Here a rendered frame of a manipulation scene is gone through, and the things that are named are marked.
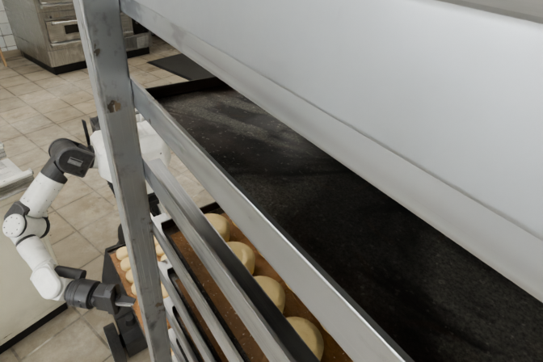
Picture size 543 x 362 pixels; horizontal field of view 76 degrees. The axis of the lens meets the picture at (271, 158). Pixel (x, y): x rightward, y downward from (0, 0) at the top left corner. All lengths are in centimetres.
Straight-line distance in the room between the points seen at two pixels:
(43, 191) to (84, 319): 101
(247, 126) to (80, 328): 201
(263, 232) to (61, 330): 212
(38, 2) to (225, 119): 479
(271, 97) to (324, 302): 10
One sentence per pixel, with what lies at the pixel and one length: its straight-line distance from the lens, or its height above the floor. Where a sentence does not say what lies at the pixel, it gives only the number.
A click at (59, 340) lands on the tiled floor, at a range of 225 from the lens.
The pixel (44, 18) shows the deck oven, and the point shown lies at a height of 70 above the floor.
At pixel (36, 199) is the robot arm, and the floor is 97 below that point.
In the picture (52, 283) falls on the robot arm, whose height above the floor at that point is 83.
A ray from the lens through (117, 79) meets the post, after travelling 36.
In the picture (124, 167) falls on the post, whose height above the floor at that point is 160.
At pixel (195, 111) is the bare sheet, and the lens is 35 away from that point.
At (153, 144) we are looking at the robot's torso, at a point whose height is 108.
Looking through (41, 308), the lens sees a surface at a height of 16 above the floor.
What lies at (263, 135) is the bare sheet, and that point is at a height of 167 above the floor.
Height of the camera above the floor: 183
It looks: 34 degrees down
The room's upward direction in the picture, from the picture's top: 6 degrees clockwise
